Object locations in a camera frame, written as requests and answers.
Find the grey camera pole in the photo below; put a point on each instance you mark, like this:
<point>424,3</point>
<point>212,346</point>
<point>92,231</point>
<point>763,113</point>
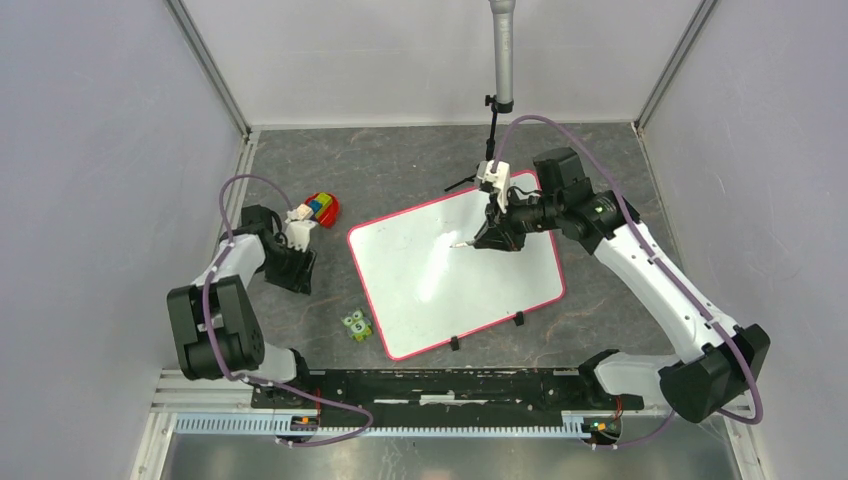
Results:
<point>503,25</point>

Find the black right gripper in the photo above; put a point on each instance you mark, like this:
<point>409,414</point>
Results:
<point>499,232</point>

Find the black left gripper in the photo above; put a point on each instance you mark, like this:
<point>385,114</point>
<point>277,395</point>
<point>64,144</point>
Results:
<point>298,279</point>

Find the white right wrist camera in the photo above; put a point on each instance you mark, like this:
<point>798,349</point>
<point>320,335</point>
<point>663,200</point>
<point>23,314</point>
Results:
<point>493,178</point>

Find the green owl number toy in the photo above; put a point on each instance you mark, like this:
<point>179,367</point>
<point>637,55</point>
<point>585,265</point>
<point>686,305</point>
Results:
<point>358,325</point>

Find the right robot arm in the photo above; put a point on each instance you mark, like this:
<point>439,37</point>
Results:
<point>715,360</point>

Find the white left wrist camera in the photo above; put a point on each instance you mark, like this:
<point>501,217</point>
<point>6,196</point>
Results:
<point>298,227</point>

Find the white board with pink frame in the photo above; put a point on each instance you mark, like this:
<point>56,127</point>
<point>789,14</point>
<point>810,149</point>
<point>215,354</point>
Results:
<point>421,292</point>

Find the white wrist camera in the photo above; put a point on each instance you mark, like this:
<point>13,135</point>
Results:
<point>493,178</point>
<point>298,227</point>

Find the black tripod stand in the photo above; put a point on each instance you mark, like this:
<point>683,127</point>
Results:
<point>491,101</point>

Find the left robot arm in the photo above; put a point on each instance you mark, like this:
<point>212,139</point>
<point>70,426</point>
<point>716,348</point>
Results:
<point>215,329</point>

